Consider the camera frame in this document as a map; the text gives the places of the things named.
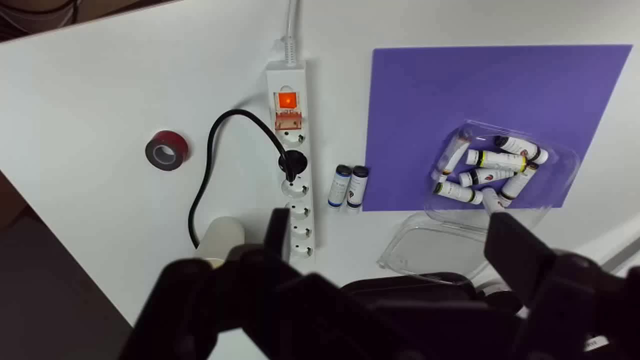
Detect white bottle black band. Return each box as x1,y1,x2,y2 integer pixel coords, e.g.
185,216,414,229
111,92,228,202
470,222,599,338
432,182,485,209
497,166,541,209

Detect white paper cup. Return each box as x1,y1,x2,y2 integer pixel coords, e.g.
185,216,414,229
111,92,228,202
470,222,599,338
197,215,248,271

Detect white power strip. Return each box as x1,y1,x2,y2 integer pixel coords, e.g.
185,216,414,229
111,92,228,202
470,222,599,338
264,59,320,264

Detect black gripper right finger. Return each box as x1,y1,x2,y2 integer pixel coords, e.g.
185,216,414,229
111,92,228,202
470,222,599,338
485,213,571,310

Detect small white black objects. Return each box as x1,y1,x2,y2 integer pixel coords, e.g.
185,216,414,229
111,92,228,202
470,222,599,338
427,118,581,215

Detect white power strip cord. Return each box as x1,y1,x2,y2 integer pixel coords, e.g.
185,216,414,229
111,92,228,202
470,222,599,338
279,0,305,68

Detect black plug with cable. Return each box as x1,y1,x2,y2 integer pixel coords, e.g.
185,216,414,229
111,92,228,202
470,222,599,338
186,109,310,250

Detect white bottle yellow cap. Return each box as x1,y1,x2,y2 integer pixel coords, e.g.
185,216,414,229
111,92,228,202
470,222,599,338
465,148,529,175

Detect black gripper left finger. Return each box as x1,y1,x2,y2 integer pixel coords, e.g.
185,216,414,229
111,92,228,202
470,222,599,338
263,207,297,266

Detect translucent small bottle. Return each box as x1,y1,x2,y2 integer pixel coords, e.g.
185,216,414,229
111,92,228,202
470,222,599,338
438,134,473,178

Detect red tape roll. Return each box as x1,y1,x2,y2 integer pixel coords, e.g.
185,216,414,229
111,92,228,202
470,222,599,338
144,131,191,172

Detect purple paper mat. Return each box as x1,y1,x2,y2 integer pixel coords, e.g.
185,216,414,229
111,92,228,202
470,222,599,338
363,44,634,215

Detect white bottle black cap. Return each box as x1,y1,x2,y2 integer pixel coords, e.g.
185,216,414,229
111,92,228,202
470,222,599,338
493,134,551,168

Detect white bottle red mark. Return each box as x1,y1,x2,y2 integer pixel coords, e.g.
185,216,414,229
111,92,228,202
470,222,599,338
458,166,517,190

